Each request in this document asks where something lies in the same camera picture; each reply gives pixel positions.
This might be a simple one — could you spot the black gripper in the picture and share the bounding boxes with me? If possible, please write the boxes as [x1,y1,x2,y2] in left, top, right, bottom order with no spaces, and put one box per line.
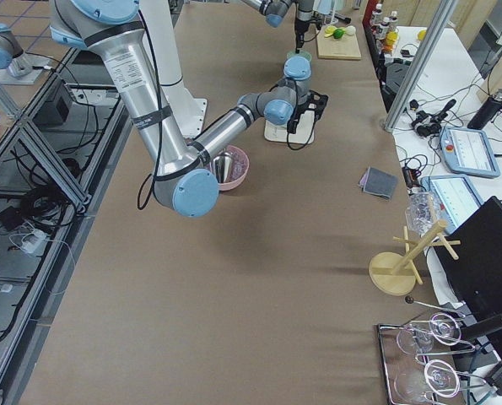
[287,90,329,134]

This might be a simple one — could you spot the green bowl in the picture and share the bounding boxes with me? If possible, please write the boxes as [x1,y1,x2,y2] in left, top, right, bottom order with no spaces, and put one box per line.
[286,49,312,62]

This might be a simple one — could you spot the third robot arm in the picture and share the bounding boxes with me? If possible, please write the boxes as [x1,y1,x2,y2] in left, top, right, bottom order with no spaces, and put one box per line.
[0,23,40,85]

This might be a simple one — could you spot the cream rabbit serving tray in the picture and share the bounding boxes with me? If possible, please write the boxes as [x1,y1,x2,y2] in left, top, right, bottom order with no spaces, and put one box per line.
[264,121,315,145]

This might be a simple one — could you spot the wooden cutting board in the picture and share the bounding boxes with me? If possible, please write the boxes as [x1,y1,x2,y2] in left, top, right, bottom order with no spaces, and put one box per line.
[316,33,361,61]

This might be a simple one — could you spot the green lime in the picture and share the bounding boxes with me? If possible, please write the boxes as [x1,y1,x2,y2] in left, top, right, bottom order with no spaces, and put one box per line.
[332,29,345,39]

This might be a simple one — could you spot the lemon slice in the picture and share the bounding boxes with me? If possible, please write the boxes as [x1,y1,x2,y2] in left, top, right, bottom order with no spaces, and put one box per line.
[324,26,337,38]

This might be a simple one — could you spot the white garlic bulb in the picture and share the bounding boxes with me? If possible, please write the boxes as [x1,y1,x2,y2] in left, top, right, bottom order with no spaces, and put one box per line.
[344,25,356,35]

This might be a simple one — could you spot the pink bowl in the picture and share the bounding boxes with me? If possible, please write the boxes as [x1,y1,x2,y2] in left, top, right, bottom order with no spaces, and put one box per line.
[208,145,250,192]

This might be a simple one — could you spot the clear ice cubes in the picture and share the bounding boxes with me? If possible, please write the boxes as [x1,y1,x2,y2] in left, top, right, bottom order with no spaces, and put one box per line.
[230,150,249,181]

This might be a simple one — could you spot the grey folded cloth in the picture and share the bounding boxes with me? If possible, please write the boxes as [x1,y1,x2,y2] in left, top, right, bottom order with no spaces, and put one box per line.
[359,166,398,200]

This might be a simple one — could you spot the steel ice scoop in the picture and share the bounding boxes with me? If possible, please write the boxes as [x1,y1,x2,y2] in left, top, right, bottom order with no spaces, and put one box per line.
[212,149,235,183]

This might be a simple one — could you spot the teach pendant far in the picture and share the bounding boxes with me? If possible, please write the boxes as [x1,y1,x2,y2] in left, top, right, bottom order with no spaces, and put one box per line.
[440,127,500,178]

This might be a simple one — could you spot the teach pendant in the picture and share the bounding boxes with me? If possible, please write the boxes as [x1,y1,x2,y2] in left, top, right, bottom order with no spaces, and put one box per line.
[421,174,483,234]
[440,127,500,178]

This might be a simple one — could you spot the black water bottle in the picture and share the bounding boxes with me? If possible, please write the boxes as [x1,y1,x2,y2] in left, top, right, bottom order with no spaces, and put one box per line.
[467,88,502,130]

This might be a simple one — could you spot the teach pendant near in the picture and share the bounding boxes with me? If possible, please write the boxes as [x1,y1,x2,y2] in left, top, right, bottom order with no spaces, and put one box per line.
[421,174,483,234]

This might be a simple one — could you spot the wooden mug tree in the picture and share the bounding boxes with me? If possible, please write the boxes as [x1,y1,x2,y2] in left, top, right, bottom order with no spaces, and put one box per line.
[369,214,461,296]

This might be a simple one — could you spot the black monitor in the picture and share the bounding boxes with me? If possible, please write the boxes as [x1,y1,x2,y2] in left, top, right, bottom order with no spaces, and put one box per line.
[435,197,502,360]

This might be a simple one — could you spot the upper wine glass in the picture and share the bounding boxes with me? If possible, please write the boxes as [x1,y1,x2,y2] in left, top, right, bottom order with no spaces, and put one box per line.
[396,312,461,354]

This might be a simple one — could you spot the wine glass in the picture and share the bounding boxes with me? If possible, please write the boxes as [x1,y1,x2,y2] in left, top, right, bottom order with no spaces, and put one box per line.
[393,359,461,404]
[396,312,461,354]

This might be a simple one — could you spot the lower wine glass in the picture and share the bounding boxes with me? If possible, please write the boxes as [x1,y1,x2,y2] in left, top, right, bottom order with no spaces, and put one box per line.
[393,359,461,404]

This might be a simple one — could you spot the aluminium frame post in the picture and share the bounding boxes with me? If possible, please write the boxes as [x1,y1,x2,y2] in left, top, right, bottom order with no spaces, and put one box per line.
[380,1,470,133]

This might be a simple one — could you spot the wire glass rack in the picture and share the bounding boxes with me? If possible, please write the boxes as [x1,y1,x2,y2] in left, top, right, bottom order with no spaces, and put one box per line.
[376,312,498,404]

